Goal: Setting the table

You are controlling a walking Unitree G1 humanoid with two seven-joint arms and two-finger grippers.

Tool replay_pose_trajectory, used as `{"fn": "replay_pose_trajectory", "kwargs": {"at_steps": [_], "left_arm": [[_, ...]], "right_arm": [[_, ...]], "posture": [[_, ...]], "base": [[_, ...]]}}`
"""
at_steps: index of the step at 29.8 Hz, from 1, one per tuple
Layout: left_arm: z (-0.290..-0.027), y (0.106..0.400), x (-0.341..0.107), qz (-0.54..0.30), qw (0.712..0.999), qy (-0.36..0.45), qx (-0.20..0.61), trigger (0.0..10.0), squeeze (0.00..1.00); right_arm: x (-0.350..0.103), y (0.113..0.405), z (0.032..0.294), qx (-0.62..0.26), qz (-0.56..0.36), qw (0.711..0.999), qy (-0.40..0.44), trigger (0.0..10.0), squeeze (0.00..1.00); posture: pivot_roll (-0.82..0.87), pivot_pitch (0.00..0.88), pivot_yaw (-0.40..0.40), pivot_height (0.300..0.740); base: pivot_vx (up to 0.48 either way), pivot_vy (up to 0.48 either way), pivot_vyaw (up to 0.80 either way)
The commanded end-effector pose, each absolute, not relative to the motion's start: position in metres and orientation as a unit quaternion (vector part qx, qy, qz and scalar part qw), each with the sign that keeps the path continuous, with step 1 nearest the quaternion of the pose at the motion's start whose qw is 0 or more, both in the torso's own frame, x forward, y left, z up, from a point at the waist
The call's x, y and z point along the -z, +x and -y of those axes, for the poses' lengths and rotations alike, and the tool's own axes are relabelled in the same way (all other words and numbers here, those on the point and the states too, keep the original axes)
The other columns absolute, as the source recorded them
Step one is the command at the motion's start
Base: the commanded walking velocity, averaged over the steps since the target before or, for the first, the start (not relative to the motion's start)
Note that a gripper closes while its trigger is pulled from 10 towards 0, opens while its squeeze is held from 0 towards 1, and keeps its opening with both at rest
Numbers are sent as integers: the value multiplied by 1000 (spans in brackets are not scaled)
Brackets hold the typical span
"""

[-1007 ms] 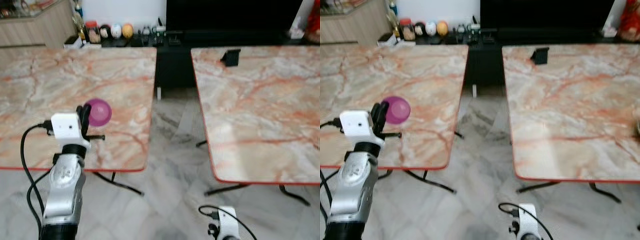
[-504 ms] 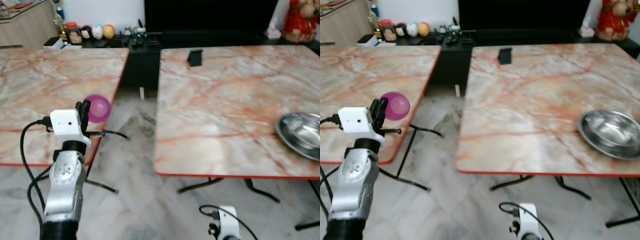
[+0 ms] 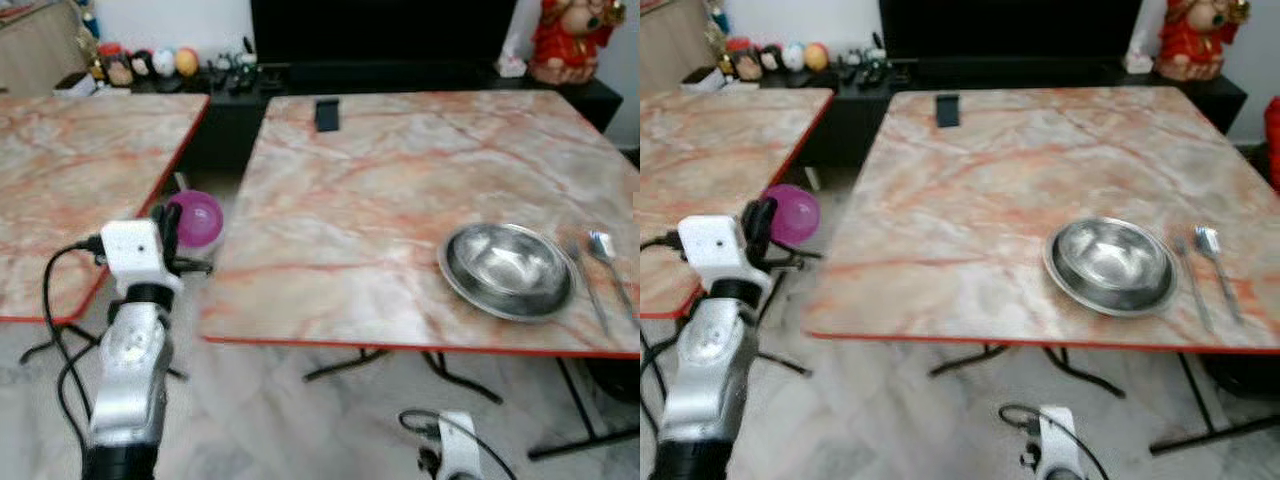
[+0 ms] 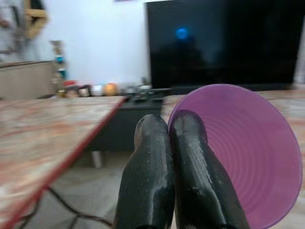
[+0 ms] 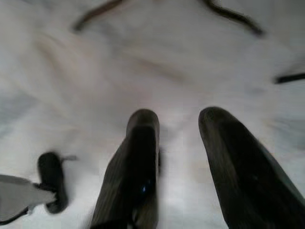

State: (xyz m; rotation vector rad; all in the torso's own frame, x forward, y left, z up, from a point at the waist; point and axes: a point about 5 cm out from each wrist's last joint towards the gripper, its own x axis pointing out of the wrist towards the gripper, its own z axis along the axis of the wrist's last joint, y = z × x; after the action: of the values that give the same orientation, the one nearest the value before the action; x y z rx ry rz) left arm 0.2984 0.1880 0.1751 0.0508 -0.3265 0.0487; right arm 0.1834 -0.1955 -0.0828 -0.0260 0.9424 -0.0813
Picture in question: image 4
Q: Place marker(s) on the wooden wall shelf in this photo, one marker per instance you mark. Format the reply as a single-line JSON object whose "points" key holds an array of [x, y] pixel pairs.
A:
{"points": [[35, 17]]}

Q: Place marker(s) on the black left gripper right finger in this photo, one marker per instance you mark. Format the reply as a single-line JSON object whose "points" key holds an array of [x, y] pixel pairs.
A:
{"points": [[200, 176]]}

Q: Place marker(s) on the purple plastic cup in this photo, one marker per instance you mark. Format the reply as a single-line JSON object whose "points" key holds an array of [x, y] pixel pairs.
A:
{"points": [[240, 148]]}

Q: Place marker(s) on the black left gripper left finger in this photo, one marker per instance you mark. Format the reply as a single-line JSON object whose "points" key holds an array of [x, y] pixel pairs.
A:
{"points": [[147, 167]]}

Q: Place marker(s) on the orange round ornament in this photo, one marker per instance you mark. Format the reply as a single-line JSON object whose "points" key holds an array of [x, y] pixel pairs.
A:
{"points": [[110, 89]]}

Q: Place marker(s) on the white round ornament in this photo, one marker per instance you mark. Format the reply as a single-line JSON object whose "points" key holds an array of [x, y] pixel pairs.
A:
{"points": [[97, 89]]}

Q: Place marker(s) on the gold trophy with teal bands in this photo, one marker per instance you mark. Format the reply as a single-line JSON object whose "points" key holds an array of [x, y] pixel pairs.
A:
{"points": [[59, 69]]}

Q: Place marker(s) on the beige wooden sideboard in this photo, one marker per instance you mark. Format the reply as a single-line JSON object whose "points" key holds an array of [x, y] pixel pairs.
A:
{"points": [[26, 80]]}

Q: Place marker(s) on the large black television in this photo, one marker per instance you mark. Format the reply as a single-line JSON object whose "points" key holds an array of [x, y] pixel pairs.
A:
{"points": [[221, 45]]}

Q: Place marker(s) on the dark low tv cabinet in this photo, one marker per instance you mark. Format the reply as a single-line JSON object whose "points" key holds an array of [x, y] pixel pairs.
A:
{"points": [[128, 119]]}

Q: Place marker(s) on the patterned tablecloth with red edge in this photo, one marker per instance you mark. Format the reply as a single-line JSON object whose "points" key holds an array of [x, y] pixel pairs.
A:
{"points": [[47, 140]]}

